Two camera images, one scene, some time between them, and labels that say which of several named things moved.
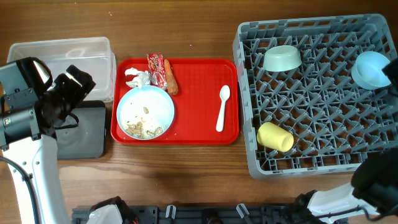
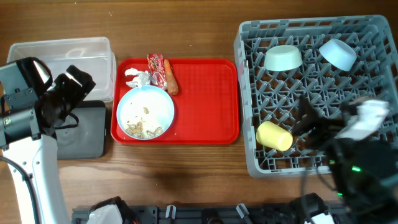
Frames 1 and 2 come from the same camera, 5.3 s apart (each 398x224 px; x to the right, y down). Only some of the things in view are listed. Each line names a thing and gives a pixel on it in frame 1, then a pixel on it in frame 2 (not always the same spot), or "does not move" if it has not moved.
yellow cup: [271, 135] does not move
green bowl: [282, 58] does not move
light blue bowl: [367, 71] -> [339, 53]
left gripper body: [68, 94] does not move
